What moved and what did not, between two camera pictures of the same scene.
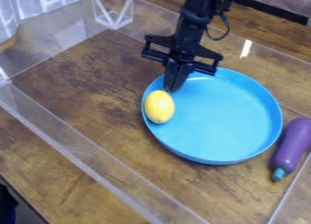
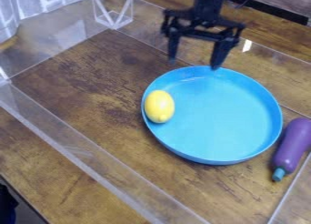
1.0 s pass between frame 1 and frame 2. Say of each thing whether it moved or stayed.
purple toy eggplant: stayed
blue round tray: stayed
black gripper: moved
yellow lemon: stayed
